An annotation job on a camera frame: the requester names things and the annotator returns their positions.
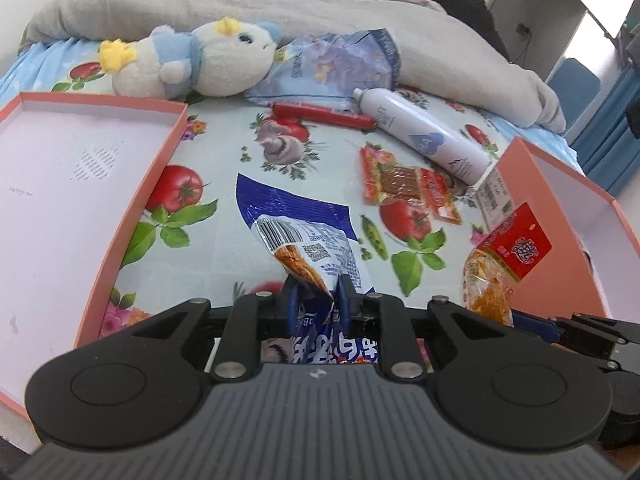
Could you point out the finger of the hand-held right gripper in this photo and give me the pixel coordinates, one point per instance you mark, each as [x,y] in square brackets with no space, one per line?
[535,325]

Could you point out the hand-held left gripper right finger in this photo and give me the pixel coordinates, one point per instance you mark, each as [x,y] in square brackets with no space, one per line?
[344,305]

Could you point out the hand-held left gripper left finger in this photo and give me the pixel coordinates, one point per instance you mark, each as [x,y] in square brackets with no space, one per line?
[291,305]

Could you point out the blue and white snack packet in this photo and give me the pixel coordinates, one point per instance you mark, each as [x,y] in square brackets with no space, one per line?
[300,240]

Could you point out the red label clear snack packet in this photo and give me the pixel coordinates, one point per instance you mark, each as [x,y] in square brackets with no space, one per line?
[515,245]

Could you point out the orange cardboard box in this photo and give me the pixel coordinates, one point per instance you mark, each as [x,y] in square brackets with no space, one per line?
[565,195]

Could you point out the floral printed sheet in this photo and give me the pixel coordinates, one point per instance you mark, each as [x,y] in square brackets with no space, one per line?
[320,175]

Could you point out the red-edged spicy strip packet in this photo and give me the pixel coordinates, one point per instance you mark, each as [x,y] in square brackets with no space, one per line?
[405,182]

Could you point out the red sausage stick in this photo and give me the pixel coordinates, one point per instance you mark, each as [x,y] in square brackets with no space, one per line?
[325,115]

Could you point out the white spray bottle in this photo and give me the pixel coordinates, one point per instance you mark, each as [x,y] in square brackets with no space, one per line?
[400,120]

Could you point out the blue curtain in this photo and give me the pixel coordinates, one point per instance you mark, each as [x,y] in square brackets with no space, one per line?
[610,135]

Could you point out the pale blue snack bag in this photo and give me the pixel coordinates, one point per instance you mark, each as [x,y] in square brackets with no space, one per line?
[325,65]

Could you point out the orange box lid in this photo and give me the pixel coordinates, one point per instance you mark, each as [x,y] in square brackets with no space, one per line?
[60,210]

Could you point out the blue chair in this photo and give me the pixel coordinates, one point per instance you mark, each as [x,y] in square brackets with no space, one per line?
[575,77]

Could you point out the white and blue plush toy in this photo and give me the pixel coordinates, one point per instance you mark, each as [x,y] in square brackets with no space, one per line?
[225,60]

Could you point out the dark hanging clothes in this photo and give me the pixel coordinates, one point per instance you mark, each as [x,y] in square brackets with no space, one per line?
[632,60]

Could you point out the black clothing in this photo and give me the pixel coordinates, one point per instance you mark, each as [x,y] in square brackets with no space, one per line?
[450,0]

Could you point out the white cabinet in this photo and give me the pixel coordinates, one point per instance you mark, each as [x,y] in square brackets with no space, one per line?
[540,0]

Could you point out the grey blanket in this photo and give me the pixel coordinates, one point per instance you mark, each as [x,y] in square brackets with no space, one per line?
[150,10]

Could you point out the black wall socket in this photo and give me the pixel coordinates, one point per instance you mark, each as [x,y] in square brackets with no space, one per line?
[523,28]

